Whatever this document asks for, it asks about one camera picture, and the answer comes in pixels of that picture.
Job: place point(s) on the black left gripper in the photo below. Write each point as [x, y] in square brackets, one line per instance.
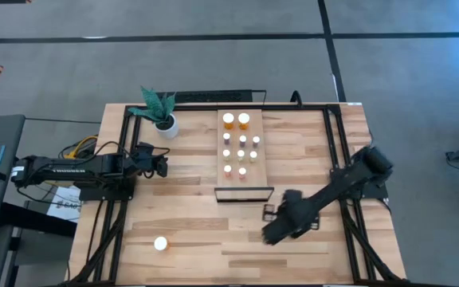
[143, 161]

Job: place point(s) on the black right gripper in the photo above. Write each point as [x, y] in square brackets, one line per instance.
[293, 219]

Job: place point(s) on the small yellow pill bottle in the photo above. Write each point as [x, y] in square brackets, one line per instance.
[253, 154]
[240, 153]

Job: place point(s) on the small white bottle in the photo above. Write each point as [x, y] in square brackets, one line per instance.
[226, 152]

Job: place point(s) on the small bottle with red pills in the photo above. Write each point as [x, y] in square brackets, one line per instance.
[242, 138]
[226, 136]
[256, 139]

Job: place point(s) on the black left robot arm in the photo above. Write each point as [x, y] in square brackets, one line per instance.
[66, 171]

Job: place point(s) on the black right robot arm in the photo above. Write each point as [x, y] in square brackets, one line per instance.
[345, 179]

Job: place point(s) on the white plant pot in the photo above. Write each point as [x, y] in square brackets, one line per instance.
[170, 130]

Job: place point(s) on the green snake plant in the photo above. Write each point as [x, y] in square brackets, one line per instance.
[155, 107]

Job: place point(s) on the black perforated floor strip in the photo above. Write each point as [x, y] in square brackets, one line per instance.
[209, 96]

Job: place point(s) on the white printed paper sheet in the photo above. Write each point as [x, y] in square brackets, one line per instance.
[66, 205]

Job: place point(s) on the black side bench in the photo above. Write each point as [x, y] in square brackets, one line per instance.
[38, 221]

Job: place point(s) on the black aluminium table frame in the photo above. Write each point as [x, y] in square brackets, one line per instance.
[197, 107]

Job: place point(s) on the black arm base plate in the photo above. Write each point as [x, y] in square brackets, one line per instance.
[94, 193]
[375, 193]

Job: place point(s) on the wooden shelf with black frame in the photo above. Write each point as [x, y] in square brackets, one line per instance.
[259, 119]

